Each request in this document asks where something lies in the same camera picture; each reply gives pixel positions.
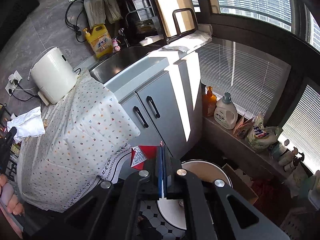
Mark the red white small carton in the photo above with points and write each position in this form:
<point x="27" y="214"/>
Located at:
<point x="143" y="157"/>

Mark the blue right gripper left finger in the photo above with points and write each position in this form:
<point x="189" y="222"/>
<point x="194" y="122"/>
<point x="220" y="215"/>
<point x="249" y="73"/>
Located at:
<point x="159" y="170"/>

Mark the white air fryer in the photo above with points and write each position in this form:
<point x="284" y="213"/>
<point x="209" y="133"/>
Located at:
<point x="53" y="75"/>

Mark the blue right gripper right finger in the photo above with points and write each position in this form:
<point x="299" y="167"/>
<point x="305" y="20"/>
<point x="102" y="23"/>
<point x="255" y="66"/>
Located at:
<point x="170" y="167"/>

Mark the wooden cutting board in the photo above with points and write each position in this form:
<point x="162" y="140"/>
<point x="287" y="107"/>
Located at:
<point x="184" y="18"/>

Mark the orange pump bottle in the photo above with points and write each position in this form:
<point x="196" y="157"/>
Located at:
<point x="209" y="102"/>

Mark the brown paper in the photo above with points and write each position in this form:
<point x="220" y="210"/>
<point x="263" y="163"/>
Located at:
<point x="45" y="123"/>

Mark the white dispenser bottle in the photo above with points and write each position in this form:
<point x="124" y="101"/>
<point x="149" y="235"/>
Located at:
<point x="288" y="157"/>

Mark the wall power socket panel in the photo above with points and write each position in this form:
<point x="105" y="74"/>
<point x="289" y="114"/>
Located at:
<point x="13" y="80"/>

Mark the yellow detergent jug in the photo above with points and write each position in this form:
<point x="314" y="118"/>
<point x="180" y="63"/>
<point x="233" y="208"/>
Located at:
<point x="99" y="40"/>

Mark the green white refill pouch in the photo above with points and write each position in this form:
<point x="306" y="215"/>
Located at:
<point x="260" y="137"/>

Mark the black dish rack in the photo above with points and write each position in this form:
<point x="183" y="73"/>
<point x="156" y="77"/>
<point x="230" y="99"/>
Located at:
<point x="142" y="20"/>

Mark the black kitchen shelf rack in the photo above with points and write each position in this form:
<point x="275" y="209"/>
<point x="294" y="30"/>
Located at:
<point x="12" y="164"/>

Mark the floral white tablecloth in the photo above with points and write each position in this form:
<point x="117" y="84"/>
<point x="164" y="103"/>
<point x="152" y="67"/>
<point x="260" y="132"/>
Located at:
<point x="87" y="140"/>

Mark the brown cardboard box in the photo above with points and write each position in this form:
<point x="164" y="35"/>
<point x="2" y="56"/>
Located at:
<point x="241" y="183"/>

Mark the hanging plastic bags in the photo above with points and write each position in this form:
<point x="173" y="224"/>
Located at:
<point x="98" y="11"/>

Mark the person's left hand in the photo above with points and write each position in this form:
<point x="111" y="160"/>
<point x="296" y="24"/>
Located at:
<point x="10" y="200"/>

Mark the small pink figurine bottle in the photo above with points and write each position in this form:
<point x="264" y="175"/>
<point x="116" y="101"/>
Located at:
<point x="116" y="46"/>

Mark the dark pump bottle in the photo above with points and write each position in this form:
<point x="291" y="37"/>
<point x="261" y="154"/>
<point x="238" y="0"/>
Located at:
<point x="294" y="163"/>

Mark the white laundry detergent bottle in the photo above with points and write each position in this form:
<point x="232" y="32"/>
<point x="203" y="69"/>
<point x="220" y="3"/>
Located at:
<point x="225" y="112"/>

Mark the steel kitchen sink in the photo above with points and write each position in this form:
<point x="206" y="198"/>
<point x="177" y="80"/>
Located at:
<point x="109" y="67"/>

